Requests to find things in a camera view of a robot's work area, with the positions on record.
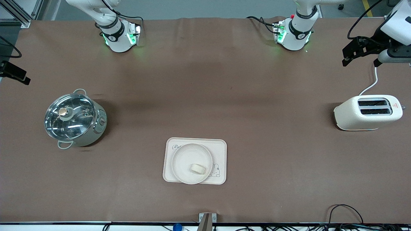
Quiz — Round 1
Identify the black cable bundle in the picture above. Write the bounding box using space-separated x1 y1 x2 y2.
102 223 411 231

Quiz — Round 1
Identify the round beige plate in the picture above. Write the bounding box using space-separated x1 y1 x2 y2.
171 143 213 185

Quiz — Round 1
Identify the aluminium frame profile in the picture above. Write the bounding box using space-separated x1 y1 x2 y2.
0 0 44 29

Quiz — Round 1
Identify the steel pot with glass lid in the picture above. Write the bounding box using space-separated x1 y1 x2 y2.
44 89 108 150

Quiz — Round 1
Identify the black base cable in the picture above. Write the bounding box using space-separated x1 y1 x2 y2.
115 12 144 27
246 15 277 34

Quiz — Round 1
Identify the beige rabbit print tray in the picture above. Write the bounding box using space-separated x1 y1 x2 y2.
162 137 228 185

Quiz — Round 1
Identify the black right base cable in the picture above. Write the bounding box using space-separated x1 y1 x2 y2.
115 12 144 27

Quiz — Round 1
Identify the grey metal camera bracket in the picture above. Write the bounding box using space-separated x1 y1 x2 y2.
197 212 217 231

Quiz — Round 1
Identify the glass pot lid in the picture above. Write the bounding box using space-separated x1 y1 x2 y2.
44 93 97 141

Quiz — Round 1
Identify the black left base cable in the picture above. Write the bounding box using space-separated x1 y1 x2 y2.
246 15 277 34

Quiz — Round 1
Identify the cream two-slot toaster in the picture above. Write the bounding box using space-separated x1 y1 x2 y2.
334 94 406 131

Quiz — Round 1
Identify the white toaster power cable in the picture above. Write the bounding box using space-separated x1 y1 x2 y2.
358 65 379 96

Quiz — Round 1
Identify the brown table mat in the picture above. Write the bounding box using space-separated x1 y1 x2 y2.
0 16 411 224

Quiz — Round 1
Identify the black looped cable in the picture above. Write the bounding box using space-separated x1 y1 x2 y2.
327 204 365 226

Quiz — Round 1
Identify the small white steamed bun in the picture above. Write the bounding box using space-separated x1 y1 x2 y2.
189 164 208 175

